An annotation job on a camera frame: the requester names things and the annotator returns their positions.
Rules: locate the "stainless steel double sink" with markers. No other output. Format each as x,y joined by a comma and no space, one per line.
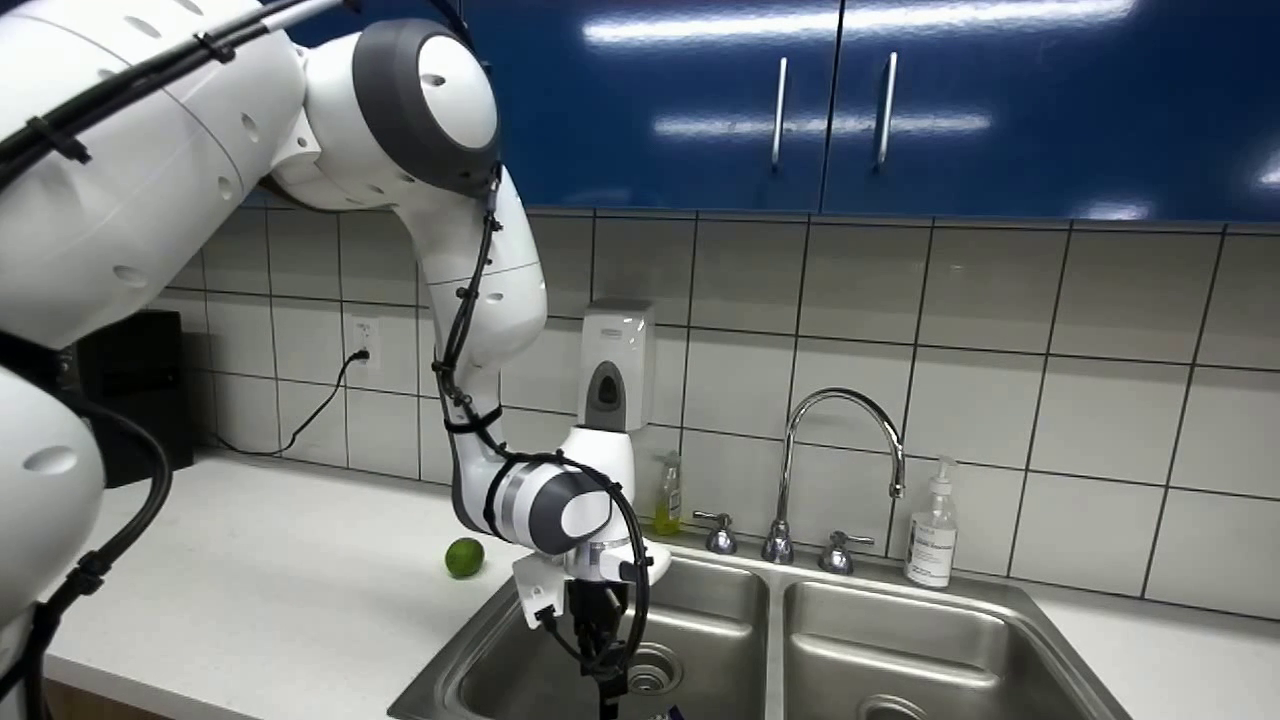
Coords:
744,641

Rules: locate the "chrome gooseneck faucet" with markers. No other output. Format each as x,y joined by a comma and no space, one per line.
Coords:
853,400

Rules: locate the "white wall soap dispenser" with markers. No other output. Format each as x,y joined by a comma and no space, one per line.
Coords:
618,346

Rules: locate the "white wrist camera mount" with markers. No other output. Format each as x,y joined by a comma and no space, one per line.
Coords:
547,585

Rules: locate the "blue glossy cabinet door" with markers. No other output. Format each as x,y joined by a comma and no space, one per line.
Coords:
1066,106
642,106

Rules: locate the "white wall power outlet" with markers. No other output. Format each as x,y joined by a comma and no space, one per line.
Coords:
362,332

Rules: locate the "chrome faucet knob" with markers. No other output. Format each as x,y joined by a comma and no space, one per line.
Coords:
837,553
717,537

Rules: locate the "black box appliance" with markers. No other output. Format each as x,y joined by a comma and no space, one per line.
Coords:
135,386

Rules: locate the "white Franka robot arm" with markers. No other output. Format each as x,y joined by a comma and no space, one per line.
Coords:
146,175

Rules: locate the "green dish soap bottle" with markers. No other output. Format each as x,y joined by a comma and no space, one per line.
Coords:
666,507

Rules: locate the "clear pump sanitiser bottle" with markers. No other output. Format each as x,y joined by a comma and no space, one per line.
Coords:
934,534

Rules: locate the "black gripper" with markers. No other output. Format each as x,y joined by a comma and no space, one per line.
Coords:
601,627

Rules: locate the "green lime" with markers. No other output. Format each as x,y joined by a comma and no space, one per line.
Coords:
465,558

